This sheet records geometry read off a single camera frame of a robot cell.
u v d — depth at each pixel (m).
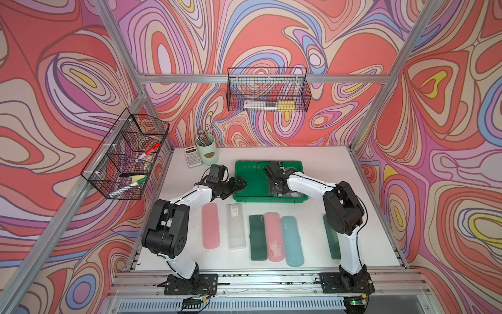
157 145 0.75
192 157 1.15
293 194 0.97
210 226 0.89
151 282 0.75
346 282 0.65
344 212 0.53
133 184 0.71
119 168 0.73
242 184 0.84
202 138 1.02
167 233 0.47
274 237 0.84
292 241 0.82
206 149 1.04
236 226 0.89
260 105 0.82
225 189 0.80
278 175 0.75
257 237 0.84
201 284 0.73
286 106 0.91
